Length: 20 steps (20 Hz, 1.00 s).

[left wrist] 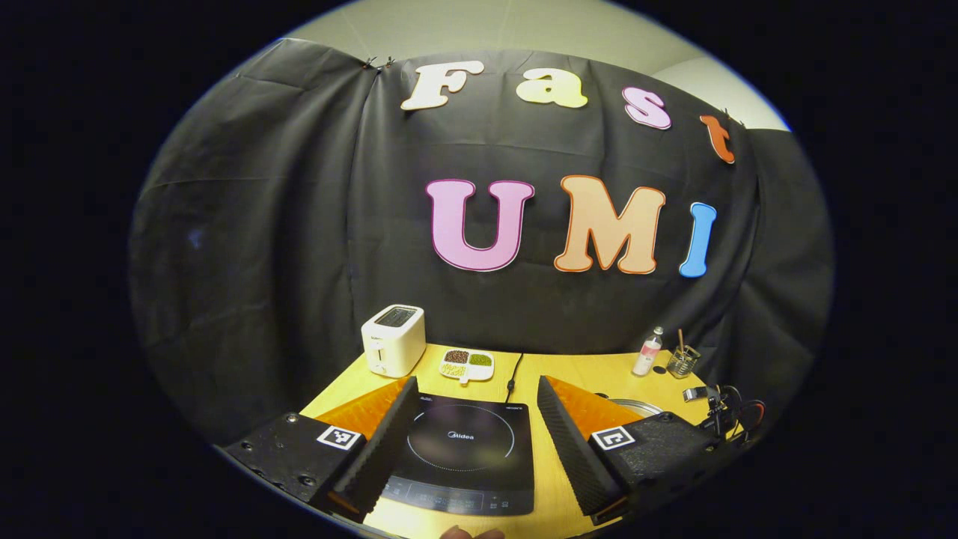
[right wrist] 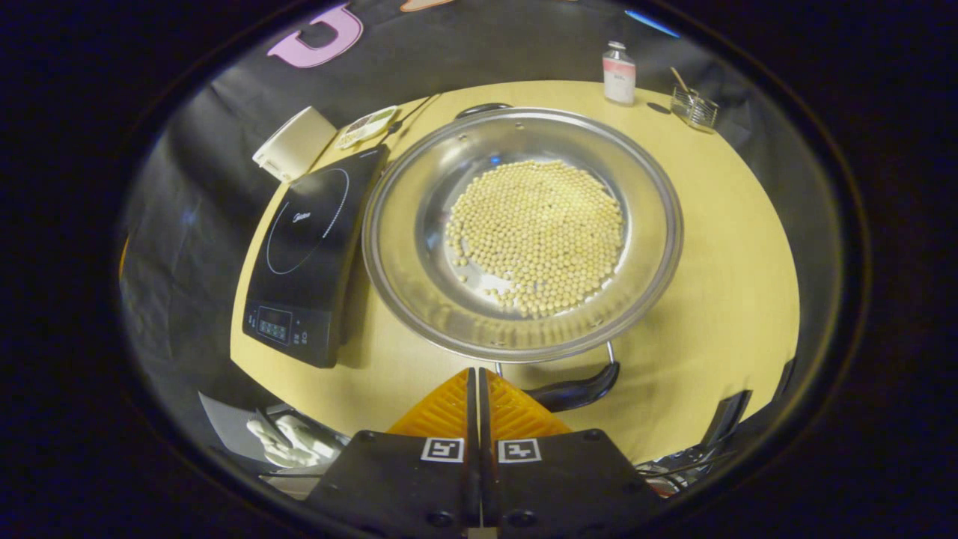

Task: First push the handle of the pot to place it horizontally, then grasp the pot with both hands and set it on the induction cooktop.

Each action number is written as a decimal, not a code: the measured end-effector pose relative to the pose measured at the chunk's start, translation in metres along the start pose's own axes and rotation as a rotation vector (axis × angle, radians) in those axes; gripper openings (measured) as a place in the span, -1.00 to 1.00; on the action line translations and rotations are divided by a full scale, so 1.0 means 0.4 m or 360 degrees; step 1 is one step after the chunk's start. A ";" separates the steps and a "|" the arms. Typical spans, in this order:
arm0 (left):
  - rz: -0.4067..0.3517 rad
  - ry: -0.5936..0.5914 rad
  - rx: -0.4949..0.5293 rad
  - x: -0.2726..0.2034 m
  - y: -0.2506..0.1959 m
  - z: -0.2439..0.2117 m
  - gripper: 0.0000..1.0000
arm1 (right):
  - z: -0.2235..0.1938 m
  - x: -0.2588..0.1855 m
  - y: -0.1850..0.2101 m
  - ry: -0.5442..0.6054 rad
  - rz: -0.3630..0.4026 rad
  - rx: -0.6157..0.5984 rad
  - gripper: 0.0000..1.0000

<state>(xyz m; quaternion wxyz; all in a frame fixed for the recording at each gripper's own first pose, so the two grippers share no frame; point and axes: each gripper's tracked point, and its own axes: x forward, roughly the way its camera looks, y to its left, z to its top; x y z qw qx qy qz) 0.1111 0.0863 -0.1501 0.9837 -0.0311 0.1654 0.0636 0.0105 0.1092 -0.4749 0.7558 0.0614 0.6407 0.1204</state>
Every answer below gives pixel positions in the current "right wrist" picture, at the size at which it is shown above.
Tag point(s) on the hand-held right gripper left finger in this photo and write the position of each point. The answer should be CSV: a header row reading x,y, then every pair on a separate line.
x,y
389,479

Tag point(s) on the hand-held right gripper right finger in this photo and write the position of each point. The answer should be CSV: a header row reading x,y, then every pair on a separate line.
x,y
569,479

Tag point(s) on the black induction cooktop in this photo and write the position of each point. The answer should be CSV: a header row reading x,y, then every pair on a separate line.
x,y
307,262

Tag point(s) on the white gloves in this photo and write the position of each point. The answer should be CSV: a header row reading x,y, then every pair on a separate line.
x,y
292,442

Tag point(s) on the pile of yellow soybeans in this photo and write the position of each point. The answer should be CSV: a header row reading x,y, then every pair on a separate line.
x,y
539,232

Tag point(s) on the white toaster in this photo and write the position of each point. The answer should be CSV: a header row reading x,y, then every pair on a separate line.
x,y
296,146

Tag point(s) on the white divided dish of beans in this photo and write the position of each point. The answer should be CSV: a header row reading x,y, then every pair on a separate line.
x,y
367,126

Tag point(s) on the small white bottle pink label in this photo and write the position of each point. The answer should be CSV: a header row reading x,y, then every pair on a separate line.
x,y
619,75

